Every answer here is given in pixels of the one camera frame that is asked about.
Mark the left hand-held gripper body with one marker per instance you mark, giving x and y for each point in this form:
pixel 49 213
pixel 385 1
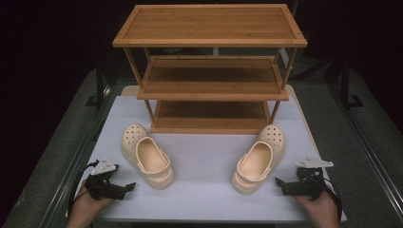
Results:
pixel 100 182

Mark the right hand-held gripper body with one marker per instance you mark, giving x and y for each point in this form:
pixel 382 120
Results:
pixel 312 180

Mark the cream clog shoe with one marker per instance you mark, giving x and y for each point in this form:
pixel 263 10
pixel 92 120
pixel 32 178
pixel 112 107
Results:
pixel 258 160
pixel 147 156

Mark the wooden three-tier shoe rack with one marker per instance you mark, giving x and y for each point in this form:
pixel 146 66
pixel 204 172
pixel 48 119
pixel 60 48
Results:
pixel 209 63

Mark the person's right hand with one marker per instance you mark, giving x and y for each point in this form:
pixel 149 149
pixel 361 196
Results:
pixel 320 210

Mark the person's left hand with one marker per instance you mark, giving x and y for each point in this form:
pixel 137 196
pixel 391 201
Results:
pixel 87 210

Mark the black metal stand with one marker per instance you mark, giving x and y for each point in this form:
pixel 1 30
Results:
pixel 99 85
pixel 347 85

